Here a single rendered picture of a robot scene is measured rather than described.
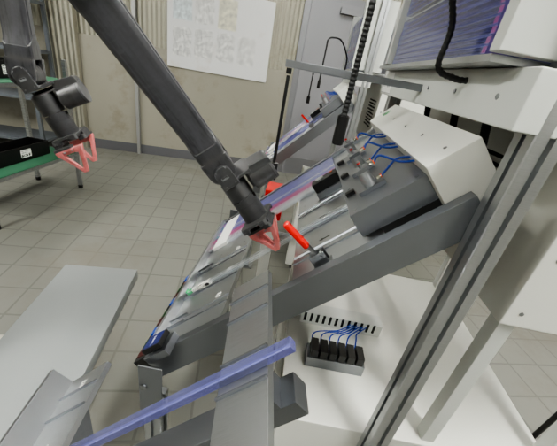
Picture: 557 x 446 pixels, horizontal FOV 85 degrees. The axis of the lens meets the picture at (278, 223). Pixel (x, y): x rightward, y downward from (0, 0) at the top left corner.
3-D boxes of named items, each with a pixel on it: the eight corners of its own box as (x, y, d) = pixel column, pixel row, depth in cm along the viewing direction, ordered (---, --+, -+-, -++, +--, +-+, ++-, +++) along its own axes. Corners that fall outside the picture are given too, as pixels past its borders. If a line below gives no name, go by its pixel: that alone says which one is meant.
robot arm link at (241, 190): (218, 180, 71) (217, 185, 66) (243, 165, 71) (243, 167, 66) (235, 204, 74) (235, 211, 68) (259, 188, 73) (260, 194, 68)
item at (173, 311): (166, 368, 71) (143, 349, 68) (232, 234, 130) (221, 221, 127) (169, 366, 70) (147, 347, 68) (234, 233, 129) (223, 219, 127)
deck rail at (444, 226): (162, 376, 69) (143, 359, 67) (166, 368, 71) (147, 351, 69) (492, 227, 46) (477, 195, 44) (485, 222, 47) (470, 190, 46)
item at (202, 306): (161, 360, 69) (151, 351, 68) (230, 228, 128) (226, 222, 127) (225, 329, 63) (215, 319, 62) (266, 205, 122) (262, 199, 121)
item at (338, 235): (305, 303, 58) (290, 285, 57) (308, 188, 117) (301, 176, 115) (485, 220, 47) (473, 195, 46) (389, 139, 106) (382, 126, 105)
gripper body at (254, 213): (274, 208, 76) (258, 183, 74) (269, 226, 67) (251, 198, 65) (252, 219, 78) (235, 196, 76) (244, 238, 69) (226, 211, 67)
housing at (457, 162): (461, 238, 49) (425, 166, 45) (390, 160, 93) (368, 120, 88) (514, 214, 47) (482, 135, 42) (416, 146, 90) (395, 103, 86)
